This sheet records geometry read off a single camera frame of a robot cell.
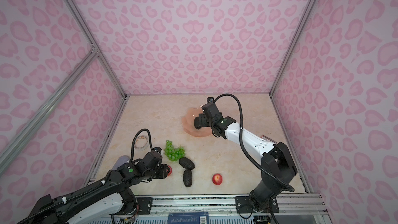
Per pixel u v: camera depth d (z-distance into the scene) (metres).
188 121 1.01
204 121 0.76
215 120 0.64
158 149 0.76
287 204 0.75
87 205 0.48
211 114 0.64
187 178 0.78
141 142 0.98
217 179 0.77
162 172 0.72
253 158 0.41
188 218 0.69
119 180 0.53
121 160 0.86
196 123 1.01
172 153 0.86
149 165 0.62
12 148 0.51
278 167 0.43
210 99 0.75
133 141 0.63
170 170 0.82
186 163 0.82
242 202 0.73
